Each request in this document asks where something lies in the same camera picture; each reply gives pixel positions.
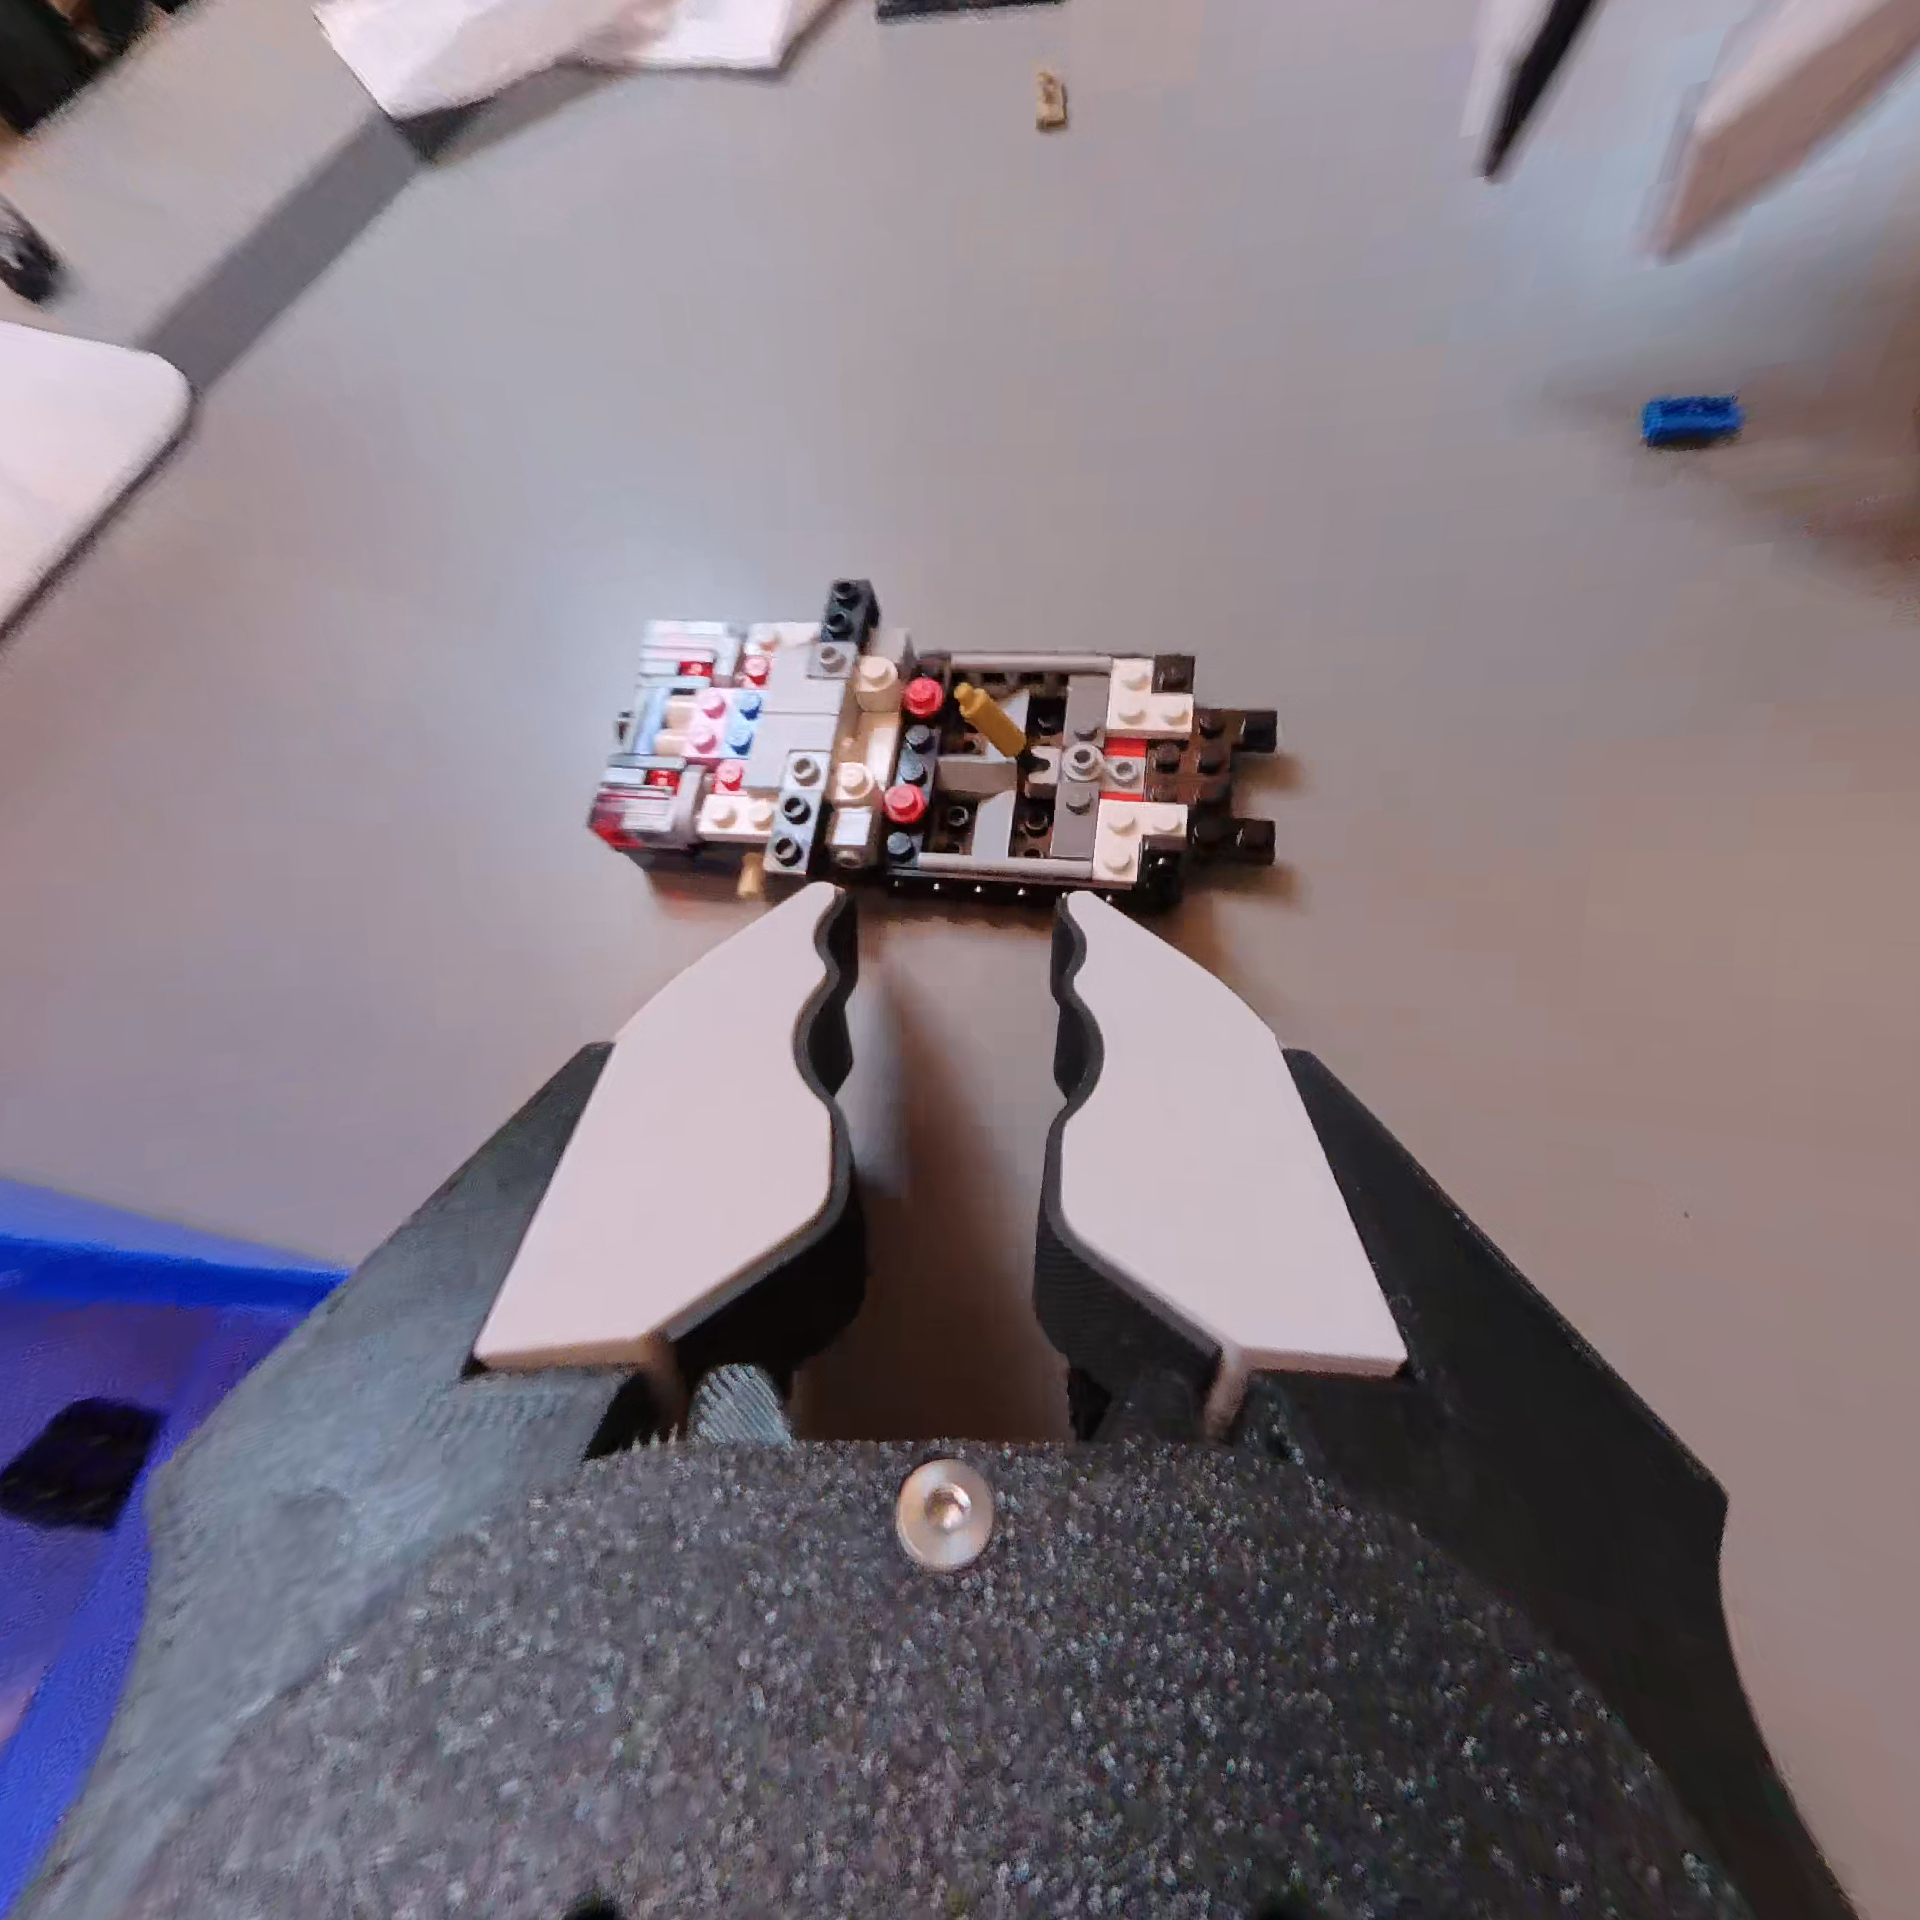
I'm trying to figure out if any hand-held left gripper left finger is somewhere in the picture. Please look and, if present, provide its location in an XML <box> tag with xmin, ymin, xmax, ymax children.
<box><xmin>475</xmin><ymin>881</ymin><xmax>873</xmax><ymax>1376</ymax></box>

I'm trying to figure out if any white numbered paper bag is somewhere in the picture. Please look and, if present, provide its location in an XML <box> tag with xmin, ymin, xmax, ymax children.
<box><xmin>315</xmin><ymin>0</ymin><xmax>677</xmax><ymax>121</ymax></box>

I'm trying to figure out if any large blue plastic bin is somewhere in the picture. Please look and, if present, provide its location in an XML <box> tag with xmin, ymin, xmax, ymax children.
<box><xmin>0</xmin><ymin>1180</ymin><xmax>346</xmax><ymax>1862</ymax></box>

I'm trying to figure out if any long black brick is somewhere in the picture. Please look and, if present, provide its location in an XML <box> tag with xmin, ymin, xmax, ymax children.
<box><xmin>0</xmin><ymin>1396</ymin><xmax>167</xmax><ymax>1532</ymax></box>

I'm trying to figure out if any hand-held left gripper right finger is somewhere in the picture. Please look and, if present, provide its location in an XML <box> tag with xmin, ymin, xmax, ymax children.
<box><xmin>1035</xmin><ymin>891</ymin><xmax>1413</xmax><ymax>1436</ymax></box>

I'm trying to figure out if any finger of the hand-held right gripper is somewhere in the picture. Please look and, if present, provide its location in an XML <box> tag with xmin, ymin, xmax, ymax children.
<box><xmin>1645</xmin><ymin>0</ymin><xmax>1920</xmax><ymax>256</ymax></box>
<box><xmin>1465</xmin><ymin>0</ymin><xmax>1599</xmax><ymax>176</ymax></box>

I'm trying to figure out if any white book stand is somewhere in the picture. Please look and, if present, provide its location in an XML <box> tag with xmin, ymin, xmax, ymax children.
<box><xmin>0</xmin><ymin>316</ymin><xmax>192</xmax><ymax>633</ymax></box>

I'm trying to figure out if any brick car model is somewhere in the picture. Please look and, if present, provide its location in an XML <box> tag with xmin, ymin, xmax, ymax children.
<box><xmin>592</xmin><ymin>577</ymin><xmax>1282</xmax><ymax>904</ymax></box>

